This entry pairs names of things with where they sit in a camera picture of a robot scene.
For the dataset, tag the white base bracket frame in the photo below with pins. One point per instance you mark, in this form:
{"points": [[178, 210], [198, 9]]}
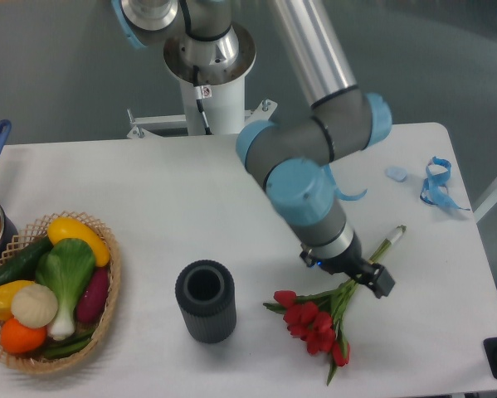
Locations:
{"points": [[145, 127]]}

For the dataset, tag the yellow squash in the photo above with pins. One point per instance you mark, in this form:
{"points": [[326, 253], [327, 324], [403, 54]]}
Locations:
{"points": [[69, 228]]}

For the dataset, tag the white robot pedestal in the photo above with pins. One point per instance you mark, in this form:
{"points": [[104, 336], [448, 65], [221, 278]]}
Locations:
{"points": [[211, 77]]}

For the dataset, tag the red tulip bouquet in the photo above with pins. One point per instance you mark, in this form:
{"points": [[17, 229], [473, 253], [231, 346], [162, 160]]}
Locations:
{"points": [[318, 319]]}

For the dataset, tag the light blue ribbon strip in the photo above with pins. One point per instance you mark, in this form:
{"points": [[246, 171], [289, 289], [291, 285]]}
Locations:
{"points": [[349, 195]]}

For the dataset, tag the woven wicker basket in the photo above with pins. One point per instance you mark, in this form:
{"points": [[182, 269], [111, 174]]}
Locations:
{"points": [[34, 363]]}

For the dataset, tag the green bean pods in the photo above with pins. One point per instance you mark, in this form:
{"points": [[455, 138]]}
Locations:
{"points": [[69, 346]]}

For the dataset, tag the green bok choy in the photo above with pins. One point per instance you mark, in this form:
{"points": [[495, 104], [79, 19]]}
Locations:
{"points": [[65, 270]]}

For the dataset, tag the yellow bell pepper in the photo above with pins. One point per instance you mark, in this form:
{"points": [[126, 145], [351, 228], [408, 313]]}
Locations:
{"points": [[7, 293]]}

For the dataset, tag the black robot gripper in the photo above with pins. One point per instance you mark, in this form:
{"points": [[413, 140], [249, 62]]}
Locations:
{"points": [[351, 263]]}

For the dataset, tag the crumpled blue ribbon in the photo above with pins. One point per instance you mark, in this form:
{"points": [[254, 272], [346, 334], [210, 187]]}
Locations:
{"points": [[434, 189]]}

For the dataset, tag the purple sweet potato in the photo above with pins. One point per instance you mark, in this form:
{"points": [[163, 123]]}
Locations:
{"points": [[92, 302]]}

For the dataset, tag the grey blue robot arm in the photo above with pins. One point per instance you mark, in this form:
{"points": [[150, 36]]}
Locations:
{"points": [[286, 163]]}

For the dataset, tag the dark grey ribbed vase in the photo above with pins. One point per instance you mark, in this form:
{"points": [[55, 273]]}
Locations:
{"points": [[205, 293]]}

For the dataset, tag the green cucumber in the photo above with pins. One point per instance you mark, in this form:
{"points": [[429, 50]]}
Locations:
{"points": [[22, 265]]}

